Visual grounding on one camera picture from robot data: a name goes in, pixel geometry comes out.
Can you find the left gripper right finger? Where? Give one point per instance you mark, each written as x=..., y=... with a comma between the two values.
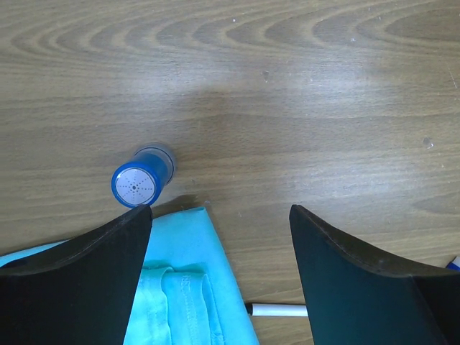
x=356, y=293

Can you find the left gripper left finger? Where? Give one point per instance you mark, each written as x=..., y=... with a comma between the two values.
x=80, y=291

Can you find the folded teal cloth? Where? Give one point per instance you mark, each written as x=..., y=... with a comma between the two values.
x=187, y=292

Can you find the black capped white marker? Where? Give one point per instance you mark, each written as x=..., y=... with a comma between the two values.
x=276, y=310

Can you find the blue capped white marker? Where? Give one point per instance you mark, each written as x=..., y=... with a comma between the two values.
x=454, y=264

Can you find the blue cylindrical pin container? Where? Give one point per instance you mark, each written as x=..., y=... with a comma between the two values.
x=141, y=180

